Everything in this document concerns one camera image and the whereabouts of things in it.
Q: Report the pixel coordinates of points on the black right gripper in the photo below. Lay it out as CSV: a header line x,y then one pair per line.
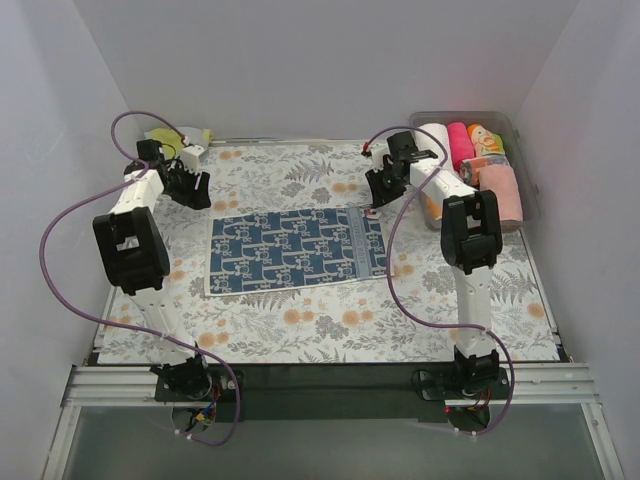
x,y
382,183

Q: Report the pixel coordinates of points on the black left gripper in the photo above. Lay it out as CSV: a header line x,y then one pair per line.
x,y
188,189

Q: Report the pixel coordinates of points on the blue patterned towel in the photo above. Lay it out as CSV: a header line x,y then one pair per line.
x,y
278,251

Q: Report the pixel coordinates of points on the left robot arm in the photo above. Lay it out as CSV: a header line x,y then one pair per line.
x,y
137,261

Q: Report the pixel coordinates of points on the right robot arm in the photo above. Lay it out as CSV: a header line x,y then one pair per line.
x,y
470,241

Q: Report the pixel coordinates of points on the yellow and grey cloths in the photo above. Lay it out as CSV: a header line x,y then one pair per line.
x,y
168,136

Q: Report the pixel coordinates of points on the white rolled towel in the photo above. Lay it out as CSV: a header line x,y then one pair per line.
x,y
435,138

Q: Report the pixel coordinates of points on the hot pink rolled towel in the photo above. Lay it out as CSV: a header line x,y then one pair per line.
x,y
461,147

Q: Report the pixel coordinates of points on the small patterned rolled towel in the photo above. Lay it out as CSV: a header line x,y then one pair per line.
x,y
469,169

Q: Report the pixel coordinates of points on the clear plastic bin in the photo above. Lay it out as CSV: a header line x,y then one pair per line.
x,y
497,123

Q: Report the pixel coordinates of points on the orange cartoon rolled towel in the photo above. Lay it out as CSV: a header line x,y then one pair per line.
x,y
485,142

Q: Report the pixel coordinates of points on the light pink rolled towel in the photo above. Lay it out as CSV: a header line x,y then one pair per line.
x,y
501,180

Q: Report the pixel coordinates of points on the floral table mat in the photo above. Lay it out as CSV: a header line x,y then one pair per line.
x,y
360,321

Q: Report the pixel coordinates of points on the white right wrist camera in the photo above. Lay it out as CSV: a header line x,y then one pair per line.
x,y
376,152

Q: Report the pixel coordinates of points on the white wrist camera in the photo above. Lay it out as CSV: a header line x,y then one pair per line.
x,y
191,156
376,152

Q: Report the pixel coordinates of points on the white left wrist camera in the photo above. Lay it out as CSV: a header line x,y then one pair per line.
x,y
191,156

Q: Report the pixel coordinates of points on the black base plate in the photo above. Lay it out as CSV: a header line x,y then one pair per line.
x,y
427,404

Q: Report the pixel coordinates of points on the aluminium frame rail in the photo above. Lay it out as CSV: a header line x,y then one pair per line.
x,y
534,383

